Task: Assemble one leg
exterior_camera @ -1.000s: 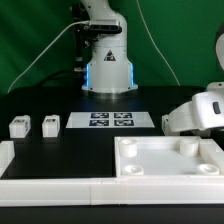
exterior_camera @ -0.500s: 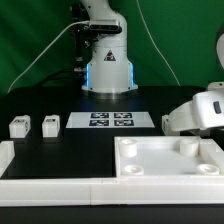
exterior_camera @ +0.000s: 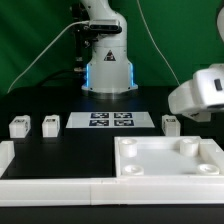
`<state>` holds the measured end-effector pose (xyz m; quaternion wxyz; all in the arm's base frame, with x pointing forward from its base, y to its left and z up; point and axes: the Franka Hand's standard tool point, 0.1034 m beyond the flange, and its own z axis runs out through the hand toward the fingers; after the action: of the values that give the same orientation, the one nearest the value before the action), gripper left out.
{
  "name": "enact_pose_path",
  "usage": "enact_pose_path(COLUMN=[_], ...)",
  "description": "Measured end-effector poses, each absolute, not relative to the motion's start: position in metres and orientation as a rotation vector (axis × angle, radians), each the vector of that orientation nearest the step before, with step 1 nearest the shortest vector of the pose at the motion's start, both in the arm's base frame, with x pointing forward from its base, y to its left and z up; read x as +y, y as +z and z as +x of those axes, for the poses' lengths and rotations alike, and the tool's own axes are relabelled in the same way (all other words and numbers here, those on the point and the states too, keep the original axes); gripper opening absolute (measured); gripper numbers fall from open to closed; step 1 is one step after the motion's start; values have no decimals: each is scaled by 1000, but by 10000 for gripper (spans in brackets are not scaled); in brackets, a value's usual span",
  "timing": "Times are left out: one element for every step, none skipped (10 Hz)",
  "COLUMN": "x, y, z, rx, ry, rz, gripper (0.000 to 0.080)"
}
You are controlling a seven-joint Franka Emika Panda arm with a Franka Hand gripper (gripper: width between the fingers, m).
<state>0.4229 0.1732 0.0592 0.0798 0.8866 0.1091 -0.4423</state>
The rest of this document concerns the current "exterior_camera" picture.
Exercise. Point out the white square tabletop part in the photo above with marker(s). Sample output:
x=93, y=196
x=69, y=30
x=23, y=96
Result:
x=161, y=156

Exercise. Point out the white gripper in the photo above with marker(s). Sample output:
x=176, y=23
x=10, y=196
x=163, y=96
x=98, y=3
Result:
x=208, y=92

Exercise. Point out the white front obstacle bar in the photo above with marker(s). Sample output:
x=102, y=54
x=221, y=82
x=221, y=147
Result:
x=127, y=190

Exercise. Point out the white right obstacle block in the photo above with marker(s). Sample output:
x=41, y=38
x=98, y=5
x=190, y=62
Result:
x=211, y=152

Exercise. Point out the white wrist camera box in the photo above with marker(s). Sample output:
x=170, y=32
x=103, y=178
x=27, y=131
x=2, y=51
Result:
x=181, y=99

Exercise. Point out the white sheet with markers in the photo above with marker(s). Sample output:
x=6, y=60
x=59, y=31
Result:
x=110, y=120

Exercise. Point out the black post behind robot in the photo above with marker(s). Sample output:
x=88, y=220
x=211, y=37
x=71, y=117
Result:
x=77, y=15

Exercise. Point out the white obstacle block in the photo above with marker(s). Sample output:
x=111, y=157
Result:
x=211, y=152
x=7, y=154

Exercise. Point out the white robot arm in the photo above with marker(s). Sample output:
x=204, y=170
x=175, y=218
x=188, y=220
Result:
x=109, y=74

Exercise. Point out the white left obstacle block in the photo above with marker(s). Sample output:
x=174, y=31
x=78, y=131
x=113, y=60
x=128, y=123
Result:
x=7, y=154

